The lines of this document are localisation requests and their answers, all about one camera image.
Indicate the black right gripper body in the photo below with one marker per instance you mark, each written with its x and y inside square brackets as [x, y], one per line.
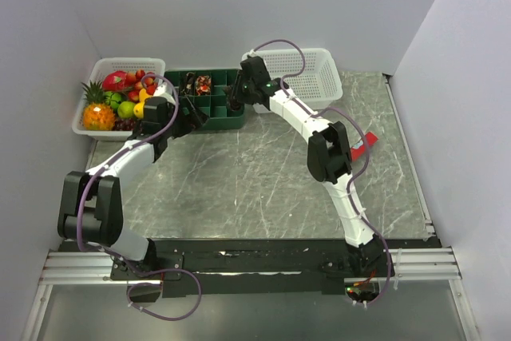
[241, 90]

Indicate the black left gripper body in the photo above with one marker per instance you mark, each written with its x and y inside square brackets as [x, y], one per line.
[178, 127]

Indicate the brown floral necktie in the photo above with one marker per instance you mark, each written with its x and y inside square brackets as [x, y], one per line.
[232, 102]

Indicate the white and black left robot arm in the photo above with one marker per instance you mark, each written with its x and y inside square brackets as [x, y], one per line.
[91, 210]

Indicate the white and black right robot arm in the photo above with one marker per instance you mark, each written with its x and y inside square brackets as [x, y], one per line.
[328, 159]

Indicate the green compartment organizer tray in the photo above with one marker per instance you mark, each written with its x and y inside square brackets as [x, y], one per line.
[214, 105]

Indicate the red patterned rolled tie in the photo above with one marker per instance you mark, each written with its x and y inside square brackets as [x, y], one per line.
[203, 85]

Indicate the dark rolled tie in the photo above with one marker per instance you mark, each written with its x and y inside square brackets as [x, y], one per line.
[187, 84]

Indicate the yellow lemon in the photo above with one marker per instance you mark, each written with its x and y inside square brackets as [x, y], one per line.
[138, 110]

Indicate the orange fruit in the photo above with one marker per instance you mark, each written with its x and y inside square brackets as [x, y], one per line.
[144, 95]

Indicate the white perforated empty basket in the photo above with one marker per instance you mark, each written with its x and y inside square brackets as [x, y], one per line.
[318, 85]

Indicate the white fruit basket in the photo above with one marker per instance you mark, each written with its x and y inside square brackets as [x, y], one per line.
[100, 70]

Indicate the green apple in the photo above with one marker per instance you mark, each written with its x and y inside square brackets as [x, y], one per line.
[125, 110]

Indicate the dark green fruit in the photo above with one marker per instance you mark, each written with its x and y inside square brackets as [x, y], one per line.
[113, 100]

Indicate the pink dragon fruit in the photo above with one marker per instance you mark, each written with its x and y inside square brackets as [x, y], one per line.
[115, 82]

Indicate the orange pineapple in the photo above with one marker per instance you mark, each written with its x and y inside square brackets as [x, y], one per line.
[97, 115]

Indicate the red rectangular box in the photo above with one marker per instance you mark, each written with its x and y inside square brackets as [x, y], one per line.
[358, 149]

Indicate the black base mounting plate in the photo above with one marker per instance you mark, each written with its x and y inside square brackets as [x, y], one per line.
[185, 267]

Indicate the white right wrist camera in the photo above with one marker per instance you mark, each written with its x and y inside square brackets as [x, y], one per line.
[249, 54]

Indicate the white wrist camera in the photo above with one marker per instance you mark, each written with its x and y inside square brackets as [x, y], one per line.
[249, 54]
[166, 91]

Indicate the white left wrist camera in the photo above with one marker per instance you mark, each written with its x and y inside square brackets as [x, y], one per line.
[166, 91]

